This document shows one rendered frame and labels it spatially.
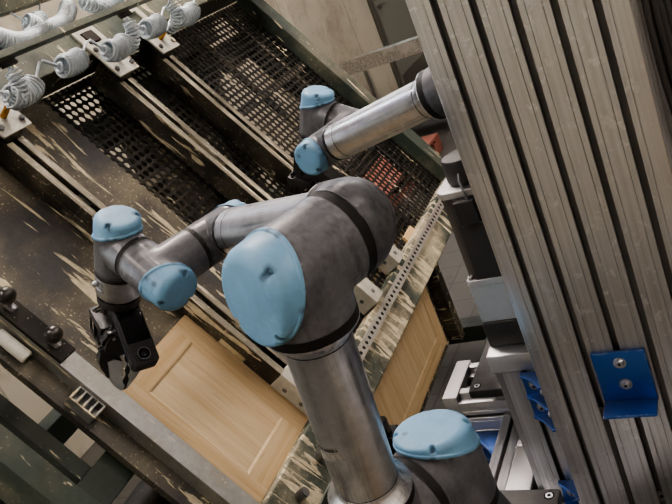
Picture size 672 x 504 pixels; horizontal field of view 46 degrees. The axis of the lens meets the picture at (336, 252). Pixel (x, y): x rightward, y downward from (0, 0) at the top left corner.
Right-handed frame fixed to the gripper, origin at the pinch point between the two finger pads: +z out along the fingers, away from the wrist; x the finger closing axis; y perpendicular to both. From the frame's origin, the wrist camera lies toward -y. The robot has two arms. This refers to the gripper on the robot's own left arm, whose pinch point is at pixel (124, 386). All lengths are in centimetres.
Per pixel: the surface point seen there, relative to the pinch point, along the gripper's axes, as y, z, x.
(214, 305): 38, 23, -37
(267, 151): 94, 16, -82
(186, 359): 29.1, 28.7, -25.9
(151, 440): 9.3, 28.6, -9.0
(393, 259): 55, 40, -110
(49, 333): 24.1, 4.8, 6.3
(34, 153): 80, -4, -7
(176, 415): 15.5, 30.9, -17.5
